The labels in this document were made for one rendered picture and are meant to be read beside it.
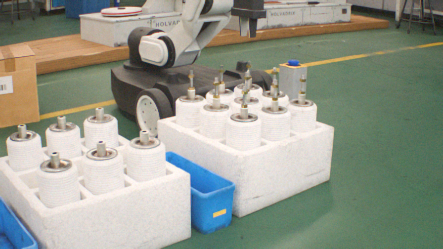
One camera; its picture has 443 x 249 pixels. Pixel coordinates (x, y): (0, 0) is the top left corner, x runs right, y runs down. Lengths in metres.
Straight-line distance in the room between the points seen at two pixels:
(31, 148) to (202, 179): 0.48
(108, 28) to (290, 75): 2.00
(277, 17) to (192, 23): 2.53
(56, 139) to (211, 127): 0.44
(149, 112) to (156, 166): 0.75
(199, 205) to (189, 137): 0.27
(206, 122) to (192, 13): 0.59
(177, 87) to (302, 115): 0.57
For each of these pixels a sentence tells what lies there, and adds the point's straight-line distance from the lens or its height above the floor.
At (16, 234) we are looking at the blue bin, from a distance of 1.26.
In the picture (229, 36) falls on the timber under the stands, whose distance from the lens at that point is 4.02.
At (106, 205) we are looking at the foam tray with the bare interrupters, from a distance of 1.15.
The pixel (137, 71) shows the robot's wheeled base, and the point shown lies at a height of 0.17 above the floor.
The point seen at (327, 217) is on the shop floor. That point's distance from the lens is 1.46.
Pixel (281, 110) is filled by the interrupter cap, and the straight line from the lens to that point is 1.51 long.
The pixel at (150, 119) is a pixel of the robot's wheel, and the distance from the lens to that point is 1.96.
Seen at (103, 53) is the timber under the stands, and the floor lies 0.07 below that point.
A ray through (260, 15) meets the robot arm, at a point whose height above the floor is 0.52.
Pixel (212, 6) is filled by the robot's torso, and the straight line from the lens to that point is 1.94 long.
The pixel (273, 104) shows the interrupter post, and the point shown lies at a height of 0.27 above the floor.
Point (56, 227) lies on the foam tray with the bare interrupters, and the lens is 1.12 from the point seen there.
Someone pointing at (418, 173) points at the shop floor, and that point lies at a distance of 1.83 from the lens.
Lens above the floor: 0.69
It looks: 19 degrees down
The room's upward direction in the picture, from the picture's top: 1 degrees clockwise
